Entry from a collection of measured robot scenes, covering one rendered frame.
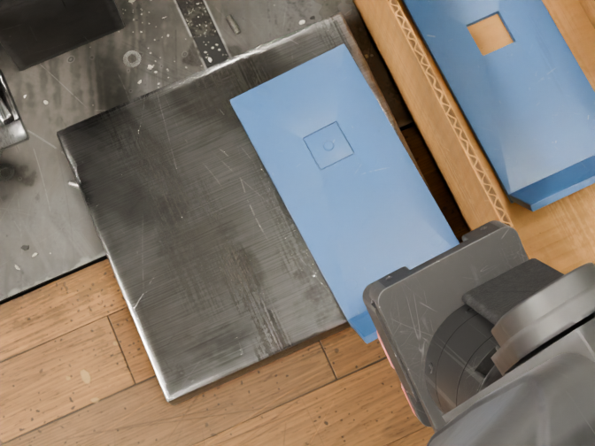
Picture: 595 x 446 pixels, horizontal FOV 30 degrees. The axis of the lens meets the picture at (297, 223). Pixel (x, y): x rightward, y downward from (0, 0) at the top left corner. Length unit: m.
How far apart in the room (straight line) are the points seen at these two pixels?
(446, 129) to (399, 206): 0.05
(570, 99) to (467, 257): 0.19
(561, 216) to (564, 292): 0.30
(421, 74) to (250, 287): 0.14
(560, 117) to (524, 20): 0.06
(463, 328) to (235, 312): 0.17
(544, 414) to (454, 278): 0.20
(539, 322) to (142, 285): 0.31
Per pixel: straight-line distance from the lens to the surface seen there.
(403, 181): 0.59
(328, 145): 0.59
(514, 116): 0.62
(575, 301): 0.31
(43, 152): 0.64
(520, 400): 0.27
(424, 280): 0.45
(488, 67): 0.63
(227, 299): 0.58
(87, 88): 0.64
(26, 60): 0.65
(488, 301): 0.44
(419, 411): 0.49
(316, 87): 0.60
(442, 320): 0.46
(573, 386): 0.28
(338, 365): 0.59
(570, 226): 0.61
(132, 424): 0.59
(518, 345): 0.32
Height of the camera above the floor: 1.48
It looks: 75 degrees down
